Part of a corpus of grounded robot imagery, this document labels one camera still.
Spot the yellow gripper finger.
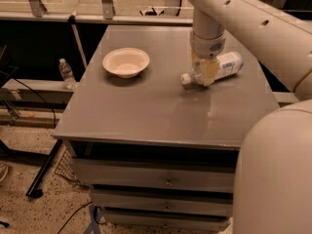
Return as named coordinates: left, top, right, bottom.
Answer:
left=191, top=51, right=202, bottom=79
left=201, top=58, right=219, bottom=86

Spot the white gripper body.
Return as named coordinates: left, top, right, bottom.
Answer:
left=190, top=31, right=226, bottom=59

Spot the clear blue-labelled plastic bottle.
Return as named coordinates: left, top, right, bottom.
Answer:
left=180, top=52, right=244, bottom=87

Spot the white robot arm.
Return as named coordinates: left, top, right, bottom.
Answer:
left=188, top=0, right=312, bottom=234

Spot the small clear water bottle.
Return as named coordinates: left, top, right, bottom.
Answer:
left=58, top=58, right=77, bottom=91

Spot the white paper bowl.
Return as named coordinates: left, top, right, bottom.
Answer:
left=102, top=48, right=150, bottom=79

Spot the grey drawer cabinet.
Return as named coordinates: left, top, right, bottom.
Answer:
left=52, top=24, right=281, bottom=233

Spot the top grey drawer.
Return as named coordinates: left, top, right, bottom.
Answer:
left=70, top=158, right=234, bottom=193

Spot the grey drawer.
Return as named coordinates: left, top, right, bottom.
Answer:
left=104, top=210, right=230, bottom=232
left=70, top=158, right=234, bottom=193
left=91, top=189, right=233, bottom=216

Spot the middle grey drawer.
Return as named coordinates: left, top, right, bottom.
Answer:
left=91, top=189, right=233, bottom=216

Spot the bottom grey drawer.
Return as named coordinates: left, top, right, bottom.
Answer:
left=104, top=210, right=230, bottom=232

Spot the blue metal stand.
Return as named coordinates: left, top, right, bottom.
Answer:
left=83, top=206, right=102, bottom=234

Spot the black metal floor bar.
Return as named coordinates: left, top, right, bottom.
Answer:
left=26, top=140, right=62, bottom=199

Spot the wooden broom handle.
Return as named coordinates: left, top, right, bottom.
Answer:
left=68, top=10, right=88, bottom=69

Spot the black floor cable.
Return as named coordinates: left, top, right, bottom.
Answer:
left=56, top=201, right=95, bottom=234

